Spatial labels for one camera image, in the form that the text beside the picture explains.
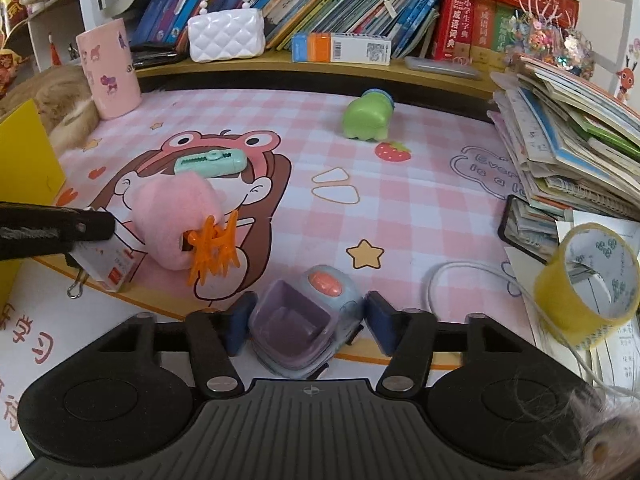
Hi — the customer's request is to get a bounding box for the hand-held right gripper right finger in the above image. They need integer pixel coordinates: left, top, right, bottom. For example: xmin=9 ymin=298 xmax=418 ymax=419
xmin=363 ymin=290 xmax=551 ymax=396

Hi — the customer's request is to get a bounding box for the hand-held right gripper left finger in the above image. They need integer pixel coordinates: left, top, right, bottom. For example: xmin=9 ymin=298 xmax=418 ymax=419
xmin=90 ymin=291 xmax=259 ymax=398

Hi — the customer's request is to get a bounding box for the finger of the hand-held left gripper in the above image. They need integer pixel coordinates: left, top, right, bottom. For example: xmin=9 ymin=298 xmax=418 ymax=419
xmin=0 ymin=201 xmax=117 ymax=247

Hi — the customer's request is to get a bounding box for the small white red-label box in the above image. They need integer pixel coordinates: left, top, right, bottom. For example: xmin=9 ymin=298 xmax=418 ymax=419
xmin=65 ymin=205 xmax=147 ymax=293

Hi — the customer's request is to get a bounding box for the black binder clip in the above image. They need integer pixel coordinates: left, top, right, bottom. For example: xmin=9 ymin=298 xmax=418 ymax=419
xmin=65 ymin=255 xmax=91 ymax=300

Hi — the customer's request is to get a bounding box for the purple desktop vacuum cleaner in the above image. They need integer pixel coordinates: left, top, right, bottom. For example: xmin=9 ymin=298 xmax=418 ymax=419
xmin=247 ymin=265 xmax=365 ymax=380

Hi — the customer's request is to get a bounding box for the pink plush toy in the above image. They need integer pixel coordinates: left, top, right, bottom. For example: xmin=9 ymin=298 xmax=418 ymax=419
xmin=131 ymin=172 xmax=248 ymax=273

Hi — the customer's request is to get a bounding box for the yellow cardboard box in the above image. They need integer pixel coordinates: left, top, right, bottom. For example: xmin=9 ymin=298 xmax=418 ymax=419
xmin=0 ymin=99 xmax=67 ymax=306

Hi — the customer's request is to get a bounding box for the orange claw hair clip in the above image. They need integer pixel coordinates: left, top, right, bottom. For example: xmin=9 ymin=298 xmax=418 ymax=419
xmin=181 ymin=209 xmax=251 ymax=287

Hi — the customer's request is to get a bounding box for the mint green clip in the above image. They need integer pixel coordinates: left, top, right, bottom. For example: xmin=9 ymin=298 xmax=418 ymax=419
xmin=174 ymin=149 xmax=247 ymax=177

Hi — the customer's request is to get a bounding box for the green toy with blue cap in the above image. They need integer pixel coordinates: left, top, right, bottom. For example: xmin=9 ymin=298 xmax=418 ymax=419
xmin=341 ymin=88 xmax=396 ymax=143

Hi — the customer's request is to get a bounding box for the pink checked printed tablecloth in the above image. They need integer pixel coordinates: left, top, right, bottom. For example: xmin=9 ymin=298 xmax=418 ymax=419
xmin=0 ymin=87 xmax=596 ymax=466

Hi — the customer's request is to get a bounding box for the fluffy orange white cat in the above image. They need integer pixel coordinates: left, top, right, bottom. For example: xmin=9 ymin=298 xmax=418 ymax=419
xmin=0 ymin=65 xmax=101 ymax=156

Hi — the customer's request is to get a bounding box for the pink cartoon tin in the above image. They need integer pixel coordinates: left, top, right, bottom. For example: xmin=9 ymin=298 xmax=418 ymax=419
xmin=76 ymin=17 xmax=142 ymax=121

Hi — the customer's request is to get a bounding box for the black smartphone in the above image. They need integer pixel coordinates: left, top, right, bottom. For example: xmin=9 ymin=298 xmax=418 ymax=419
xmin=498 ymin=194 xmax=558 ymax=265

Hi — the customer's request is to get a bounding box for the yellow tape roll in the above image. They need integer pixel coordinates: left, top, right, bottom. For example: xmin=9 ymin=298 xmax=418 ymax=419
xmin=533 ymin=222 xmax=640 ymax=352

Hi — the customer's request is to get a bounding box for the black case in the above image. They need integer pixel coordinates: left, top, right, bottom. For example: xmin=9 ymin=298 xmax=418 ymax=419
xmin=129 ymin=42 xmax=192 ymax=70

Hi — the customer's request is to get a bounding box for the white cabinet shelf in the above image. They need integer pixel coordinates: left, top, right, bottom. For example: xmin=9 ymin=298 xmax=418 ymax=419
xmin=25 ymin=0 xmax=83 ymax=68

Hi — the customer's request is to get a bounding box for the red gold printed foil bag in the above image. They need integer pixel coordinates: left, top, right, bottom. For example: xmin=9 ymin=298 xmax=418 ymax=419
xmin=0 ymin=0 xmax=31 ymax=98

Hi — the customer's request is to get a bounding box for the white quilted pearl handbag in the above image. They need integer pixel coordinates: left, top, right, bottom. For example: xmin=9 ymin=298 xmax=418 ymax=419
xmin=187 ymin=0 xmax=266 ymax=64

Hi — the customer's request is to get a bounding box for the wooden bookshelf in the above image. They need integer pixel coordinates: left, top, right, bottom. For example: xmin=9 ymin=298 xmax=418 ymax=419
xmin=75 ymin=0 xmax=631 ymax=101

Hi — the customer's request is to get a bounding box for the grey pencil case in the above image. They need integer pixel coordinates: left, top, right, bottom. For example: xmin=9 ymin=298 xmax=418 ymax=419
xmin=404 ymin=56 xmax=485 ymax=80

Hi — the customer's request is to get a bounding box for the messy stack of books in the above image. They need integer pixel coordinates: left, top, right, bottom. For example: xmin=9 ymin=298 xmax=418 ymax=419
xmin=487 ymin=52 xmax=640 ymax=221

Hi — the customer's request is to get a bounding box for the blue orange white carton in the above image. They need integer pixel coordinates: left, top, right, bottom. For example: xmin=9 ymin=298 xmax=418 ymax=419
xmin=291 ymin=31 xmax=392 ymax=67

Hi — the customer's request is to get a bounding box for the thick red dictionary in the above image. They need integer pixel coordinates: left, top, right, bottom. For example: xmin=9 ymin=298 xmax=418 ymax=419
xmin=431 ymin=0 xmax=476 ymax=62

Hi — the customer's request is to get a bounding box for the row of blue books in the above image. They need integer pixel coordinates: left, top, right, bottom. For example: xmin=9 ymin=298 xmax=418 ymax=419
xmin=107 ymin=0 xmax=458 ymax=59

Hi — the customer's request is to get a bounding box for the slim red dictionary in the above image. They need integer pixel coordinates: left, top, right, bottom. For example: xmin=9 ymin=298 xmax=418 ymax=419
xmin=470 ymin=0 xmax=497 ymax=58

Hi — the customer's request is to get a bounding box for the glittery flower ornament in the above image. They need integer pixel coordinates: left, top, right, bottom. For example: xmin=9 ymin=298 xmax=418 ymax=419
xmin=505 ymin=0 xmax=596 ymax=73

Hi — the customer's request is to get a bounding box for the white cable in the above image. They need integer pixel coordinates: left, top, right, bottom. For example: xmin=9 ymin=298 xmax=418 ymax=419
xmin=425 ymin=261 xmax=640 ymax=397

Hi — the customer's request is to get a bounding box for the deer wall sticker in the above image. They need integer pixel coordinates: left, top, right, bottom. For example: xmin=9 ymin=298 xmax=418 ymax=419
xmin=615 ymin=37 xmax=640 ymax=103

